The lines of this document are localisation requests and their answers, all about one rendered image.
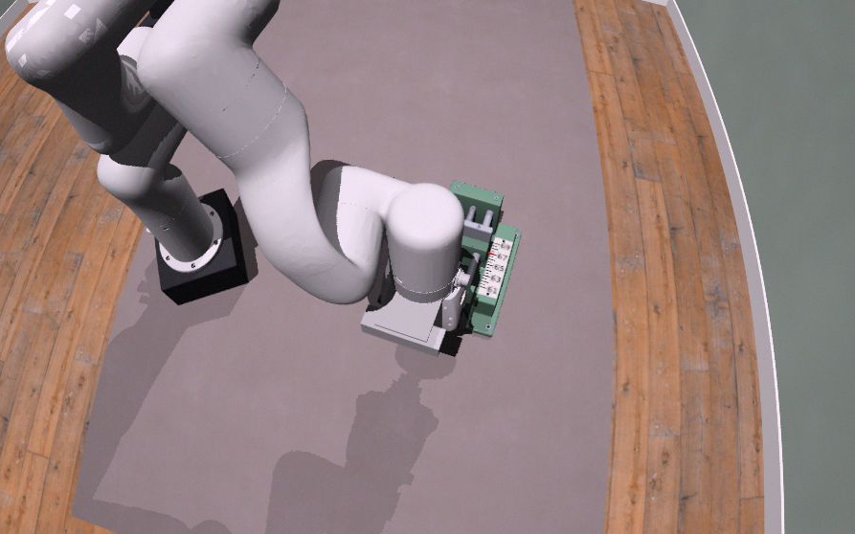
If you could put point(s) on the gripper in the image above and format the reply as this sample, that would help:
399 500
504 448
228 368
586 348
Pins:
450 315

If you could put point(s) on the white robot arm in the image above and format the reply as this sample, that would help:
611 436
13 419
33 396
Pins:
198 63

